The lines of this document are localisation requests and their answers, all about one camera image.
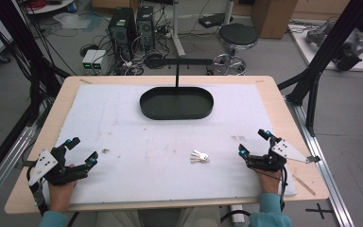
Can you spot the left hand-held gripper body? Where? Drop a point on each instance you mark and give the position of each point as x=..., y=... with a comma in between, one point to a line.
x=60, y=171

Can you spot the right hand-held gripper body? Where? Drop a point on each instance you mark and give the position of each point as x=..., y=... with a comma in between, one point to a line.
x=272, y=157

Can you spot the silver bunch of keys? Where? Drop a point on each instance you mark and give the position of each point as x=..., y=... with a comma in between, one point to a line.
x=200, y=156

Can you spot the black key stand with tray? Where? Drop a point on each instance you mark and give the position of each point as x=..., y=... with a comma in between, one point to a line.
x=176, y=104

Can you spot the person's left hand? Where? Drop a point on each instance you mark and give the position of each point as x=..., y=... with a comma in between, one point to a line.
x=60, y=195

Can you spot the person's right hand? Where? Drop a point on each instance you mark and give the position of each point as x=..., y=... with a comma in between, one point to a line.
x=269, y=181

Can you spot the thin wooden stick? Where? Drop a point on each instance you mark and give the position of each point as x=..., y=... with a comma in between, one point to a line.
x=304, y=185

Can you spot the white tube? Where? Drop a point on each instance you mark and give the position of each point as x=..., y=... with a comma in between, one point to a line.
x=237, y=213

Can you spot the white foam mat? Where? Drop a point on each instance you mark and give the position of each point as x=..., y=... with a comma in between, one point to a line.
x=157, y=145

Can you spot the white power supply box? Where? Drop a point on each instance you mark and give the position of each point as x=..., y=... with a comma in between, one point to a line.
x=99, y=61
x=88, y=60

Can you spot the white floor board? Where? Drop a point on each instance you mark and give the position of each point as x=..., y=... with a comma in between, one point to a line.
x=302, y=47

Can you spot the black round stool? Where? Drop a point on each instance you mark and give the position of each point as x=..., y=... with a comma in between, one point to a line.
x=238, y=36

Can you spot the brown cardboard box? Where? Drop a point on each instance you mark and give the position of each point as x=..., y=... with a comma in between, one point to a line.
x=274, y=17

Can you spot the grey and black device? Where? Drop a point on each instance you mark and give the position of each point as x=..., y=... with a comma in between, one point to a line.
x=349, y=47

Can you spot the clear plastic sheet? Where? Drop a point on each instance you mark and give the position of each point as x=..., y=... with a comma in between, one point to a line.
x=75, y=21

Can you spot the flat black box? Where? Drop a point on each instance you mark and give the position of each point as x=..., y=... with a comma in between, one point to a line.
x=214, y=20

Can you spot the black computer tower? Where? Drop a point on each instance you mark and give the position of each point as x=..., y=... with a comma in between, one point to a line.
x=145, y=26
x=121, y=28

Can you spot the white desk leg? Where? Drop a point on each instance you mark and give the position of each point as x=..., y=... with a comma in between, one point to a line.
x=177, y=28

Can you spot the round white table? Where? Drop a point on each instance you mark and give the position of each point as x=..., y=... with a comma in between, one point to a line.
x=52, y=7

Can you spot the aluminium rail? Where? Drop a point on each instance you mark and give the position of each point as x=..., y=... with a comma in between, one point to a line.
x=3, y=170
x=324, y=170

